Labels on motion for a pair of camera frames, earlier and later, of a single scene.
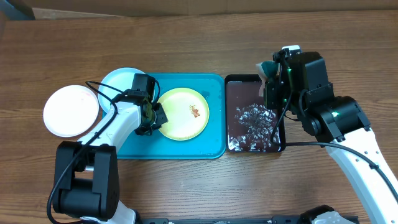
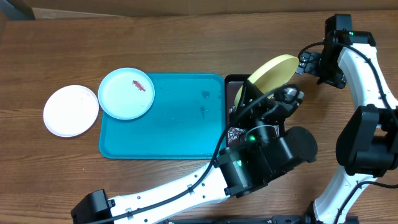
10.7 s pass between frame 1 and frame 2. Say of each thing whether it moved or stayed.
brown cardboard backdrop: stayed
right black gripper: moved
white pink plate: stayed
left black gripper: moved
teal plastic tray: stayed
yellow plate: moved
